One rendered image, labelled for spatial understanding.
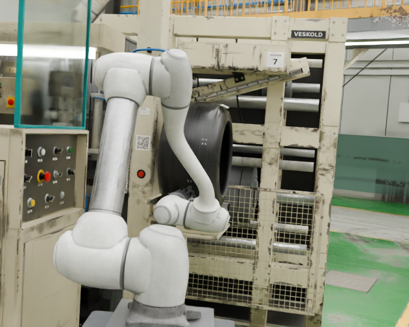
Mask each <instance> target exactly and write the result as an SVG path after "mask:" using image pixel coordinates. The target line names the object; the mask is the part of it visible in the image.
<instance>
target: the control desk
mask: <svg viewBox="0 0 409 327"><path fill-rule="evenodd" d="M88 140H89V130H78V129H53V128H14V126H13V125H0V327H79V314H80V301H81V284H78V283H76V282H73V281H71V280H69V279H67V278H66V277H64V276H62V275H61V274H60V273H59V272H57V271H56V270H55V267H54V264H53V252H54V248H55V245H56V242H57V241H58V240H59V238H60V236H61V235H62V234H64V233H65V232H67V231H69V230H70V231H73V229H74V227H75V225H76V223H77V220H78V218H79V217H80V216H82V215H83V214H84V212H85V210H84V208H85V203H86V178H87V165H88Z"/></svg>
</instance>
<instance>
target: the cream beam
mask: <svg viewBox="0 0 409 327"><path fill-rule="evenodd" d="M178 49H179V50H181V51H184V52H185V53H186V55H187V56H188V58H189V61H190V65H191V69H192V70H193V71H192V73H205V74H220V75H233V74H232V72H240V73H243V74H259V75H288V73H289V69H290V62H291V60H290V58H291V51H290V45H287V44H266V43H225V42H184V41H179V42H178ZM267 52H284V67H266V64H267Z"/></svg>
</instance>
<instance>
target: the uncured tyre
mask: <svg viewBox="0 0 409 327"><path fill-rule="evenodd" d="M220 105H221V104H219V103H211V102H199V101H190V106H189V108H188V113H187V115H186V120H185V122H184V137H185V139H186V141H187V143H188V145H189V146H190V149H191V150H192V151H193V153H194V155H195V156H196V158H197V159H198V161H199V163H200V164H201V166H202V167H203V169H204V171H205V172H206V174H207V175H208V177H209V179H210V181H211V183H212V185H213V189H214V195H215V199H217V201H218V202H219V205H220V206H221V205H222V204H223V203H224V200H225V197H226V194H227V190H228V186H229V180H230V172H231V165H232V146H233V138H232V119H231V116H230V112H229V111H228V110H227V109H226V108H225V107H223V106H220ZM185 130H186V131H185ZM202 138H208V143H207V146H203V145H201V139H202ZM187 178H190V179H192V178H191V176H190V175H189V174H188V172H187V170H185V168H184V166H183V165H182V164H181V162H180V161H179V159H178V158H177V157H176V155H175V153H174V152H173V151H172V149H171V147H170V145H169V143H168V140H167V138H166V133H165V128H164V123H163V126H162V130H161V134H160V141H159V146H158V184H159V188H160V192H161V195H162V197H165V196H167V194H168V193H172V192H174V191H176V190H179V189H181V191H182V189H183V188H185V189H186V188H187V187H188V186H192V191H194V193H195V196H196V198H197V197H198V196H199V189H198V187H197V185H196V183H195V182H194V181H193V179H192V184H189V183H186V179H187Z"/></svg>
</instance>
